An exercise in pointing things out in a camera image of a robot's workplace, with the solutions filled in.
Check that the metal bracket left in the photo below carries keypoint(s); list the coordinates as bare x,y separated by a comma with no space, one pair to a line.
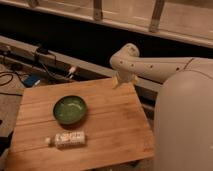
97,10

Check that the blue box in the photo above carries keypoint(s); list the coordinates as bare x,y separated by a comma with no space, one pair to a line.
31,80

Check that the metal bracket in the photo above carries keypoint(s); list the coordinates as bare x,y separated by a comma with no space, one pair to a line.
97,10
156,15

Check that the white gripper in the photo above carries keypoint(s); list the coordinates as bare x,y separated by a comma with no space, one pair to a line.
124,77

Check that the clear plastic bottle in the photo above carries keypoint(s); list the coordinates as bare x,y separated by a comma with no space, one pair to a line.
67,139

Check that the wooden board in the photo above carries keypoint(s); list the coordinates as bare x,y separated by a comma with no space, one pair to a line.
116,128

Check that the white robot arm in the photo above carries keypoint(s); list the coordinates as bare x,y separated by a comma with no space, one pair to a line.
183,120

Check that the black clamp device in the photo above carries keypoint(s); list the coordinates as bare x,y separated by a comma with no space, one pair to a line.
41,51

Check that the green ceramic bowl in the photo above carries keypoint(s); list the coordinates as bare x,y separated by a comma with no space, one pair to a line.
70,109

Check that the metal bracket right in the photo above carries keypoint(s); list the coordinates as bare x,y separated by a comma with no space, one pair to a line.
156,15

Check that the white plug connector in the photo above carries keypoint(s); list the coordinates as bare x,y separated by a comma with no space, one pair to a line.
72,71

